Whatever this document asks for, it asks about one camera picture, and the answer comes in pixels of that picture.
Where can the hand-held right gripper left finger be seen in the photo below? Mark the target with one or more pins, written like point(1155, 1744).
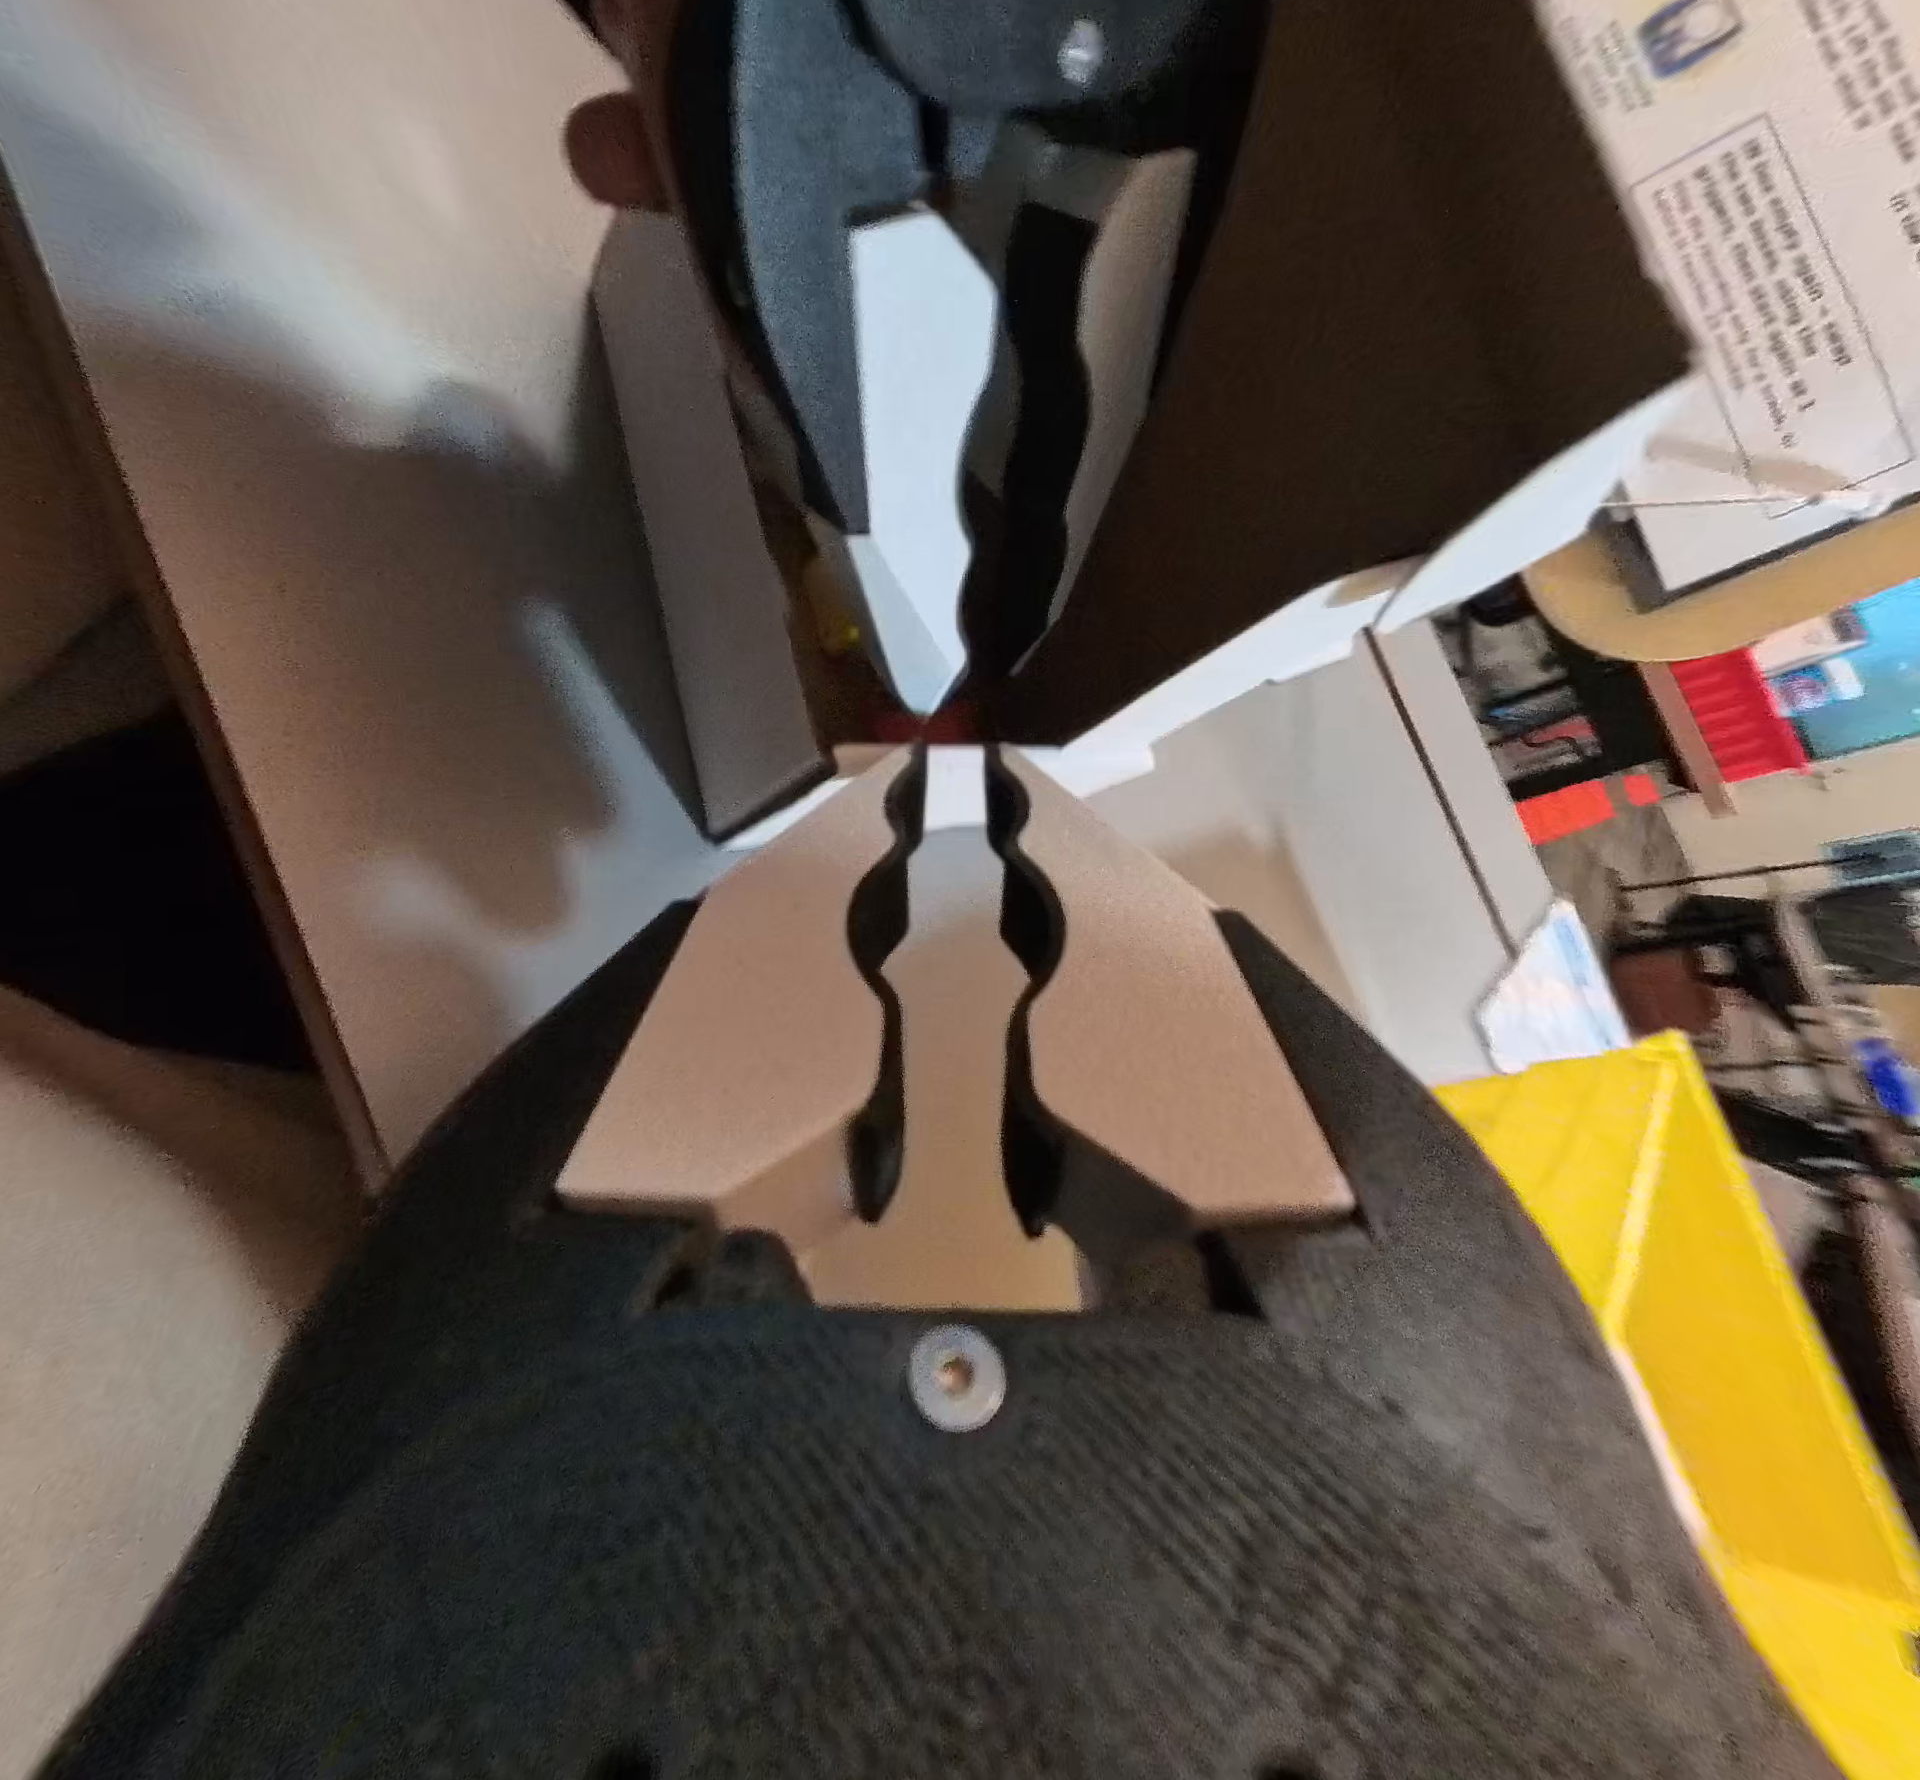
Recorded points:
point(719, 1062)

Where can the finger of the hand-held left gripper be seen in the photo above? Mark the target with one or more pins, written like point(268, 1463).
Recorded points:
point(1125, 313)
point(908, 385)

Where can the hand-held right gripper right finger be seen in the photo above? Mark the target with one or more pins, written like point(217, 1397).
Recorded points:
point(1167, 1062)

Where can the white cardboard mailer box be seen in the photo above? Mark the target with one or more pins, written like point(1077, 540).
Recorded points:
point(1352, 235)

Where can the yellow plastic bin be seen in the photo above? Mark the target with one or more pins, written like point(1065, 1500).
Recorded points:
point(1722, 1285)

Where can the grey desk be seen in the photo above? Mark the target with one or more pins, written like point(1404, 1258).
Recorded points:
point(375, 235)

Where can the person's left hand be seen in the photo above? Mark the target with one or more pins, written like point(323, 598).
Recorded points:
point(615, 152)

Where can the red cube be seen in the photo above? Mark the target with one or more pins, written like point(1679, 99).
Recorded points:
point(936, 728)

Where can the blue and white paper sheet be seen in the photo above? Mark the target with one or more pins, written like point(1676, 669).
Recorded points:
point(1553, 996)

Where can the wooden backing board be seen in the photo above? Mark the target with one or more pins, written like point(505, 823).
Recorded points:
point(1635, 620)

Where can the red plastic bin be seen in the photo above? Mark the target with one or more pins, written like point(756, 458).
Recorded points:
point(1722, 715)

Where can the printed instruction sheet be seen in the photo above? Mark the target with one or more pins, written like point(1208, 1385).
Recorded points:
point(1771, 160)

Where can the person's leg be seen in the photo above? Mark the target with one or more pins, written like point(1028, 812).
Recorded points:
point(120, 1359)

